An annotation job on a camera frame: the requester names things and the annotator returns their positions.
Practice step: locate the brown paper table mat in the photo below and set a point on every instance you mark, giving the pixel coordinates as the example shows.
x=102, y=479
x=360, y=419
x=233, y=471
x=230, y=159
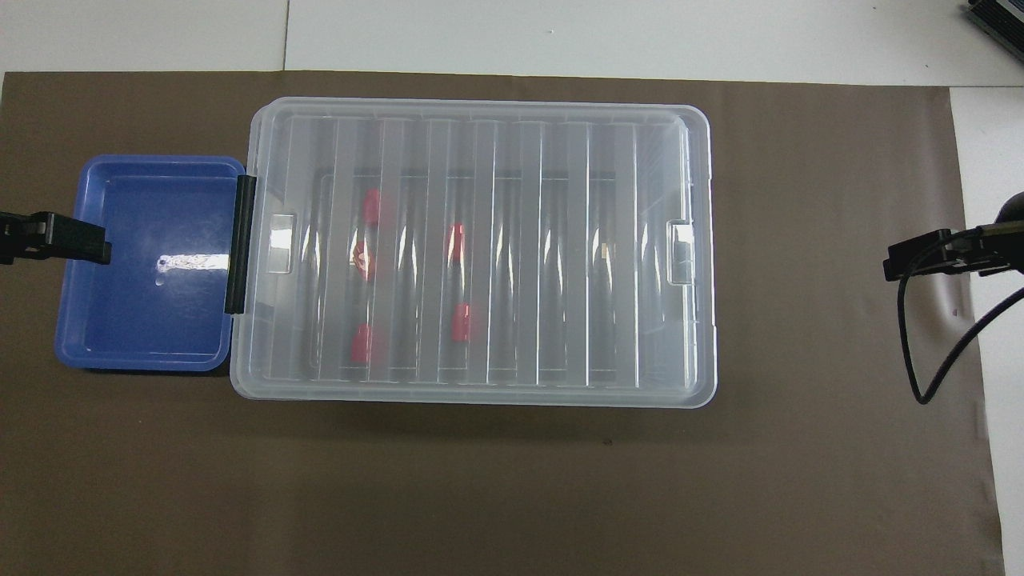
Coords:
x=512, y=496

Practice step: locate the blue plastic tray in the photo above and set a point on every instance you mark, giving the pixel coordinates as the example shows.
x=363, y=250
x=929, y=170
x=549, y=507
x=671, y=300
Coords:
x=152, y=304

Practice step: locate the dark grey ribbed device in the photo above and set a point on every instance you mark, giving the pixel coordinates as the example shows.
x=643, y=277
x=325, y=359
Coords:
x=1000, y=20

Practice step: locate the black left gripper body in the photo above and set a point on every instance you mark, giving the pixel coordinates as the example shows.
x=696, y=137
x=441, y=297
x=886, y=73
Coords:
x=20, y=222

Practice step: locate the clear ribbed plastic lid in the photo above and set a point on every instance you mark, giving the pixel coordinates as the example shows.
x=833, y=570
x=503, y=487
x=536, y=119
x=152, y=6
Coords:
x=512, y=128

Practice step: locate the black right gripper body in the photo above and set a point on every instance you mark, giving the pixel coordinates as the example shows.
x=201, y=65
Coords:
x=976, y=254

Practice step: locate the clear plastic storage box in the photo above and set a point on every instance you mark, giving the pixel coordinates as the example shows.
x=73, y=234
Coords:
x=624, y=280

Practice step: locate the black box latch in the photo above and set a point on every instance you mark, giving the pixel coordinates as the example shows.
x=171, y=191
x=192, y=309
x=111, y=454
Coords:
x=240, y=244

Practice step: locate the red block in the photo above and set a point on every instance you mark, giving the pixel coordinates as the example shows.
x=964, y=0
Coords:
x=456, y=242
x=360, y=344
x=364, y=260
x=460, y=322

